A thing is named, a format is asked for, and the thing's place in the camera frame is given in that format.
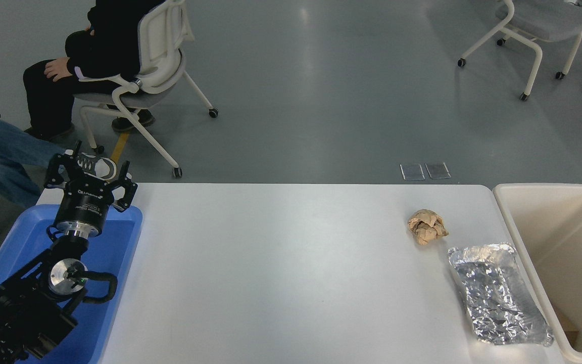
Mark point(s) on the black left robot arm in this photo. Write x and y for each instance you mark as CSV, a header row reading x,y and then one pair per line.
x,y
23,308

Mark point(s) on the crumpled silver foil tray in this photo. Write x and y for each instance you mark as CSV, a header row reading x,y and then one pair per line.
x,y
493,298

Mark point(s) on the clear floor plate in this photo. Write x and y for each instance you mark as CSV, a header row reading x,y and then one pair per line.
x,y
412,172
438,170

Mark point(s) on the person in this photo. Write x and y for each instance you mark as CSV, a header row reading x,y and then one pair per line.
x,y
3,146
111,50

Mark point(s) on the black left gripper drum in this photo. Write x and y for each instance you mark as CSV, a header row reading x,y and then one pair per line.
x,y
85,207

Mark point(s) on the person's left hand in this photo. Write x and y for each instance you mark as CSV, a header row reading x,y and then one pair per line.
x,y
58,70

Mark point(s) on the white chair with grey seat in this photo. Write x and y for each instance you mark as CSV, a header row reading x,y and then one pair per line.
x,y
548,17
162,40

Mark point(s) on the large pale plastic bin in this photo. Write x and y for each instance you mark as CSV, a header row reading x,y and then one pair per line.
x,y
564,253

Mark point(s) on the blue plastic tray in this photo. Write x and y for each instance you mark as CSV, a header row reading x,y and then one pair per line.
x,y
116,242

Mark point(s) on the crumpled tan paper ball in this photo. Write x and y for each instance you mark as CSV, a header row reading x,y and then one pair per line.
x,y
426,227

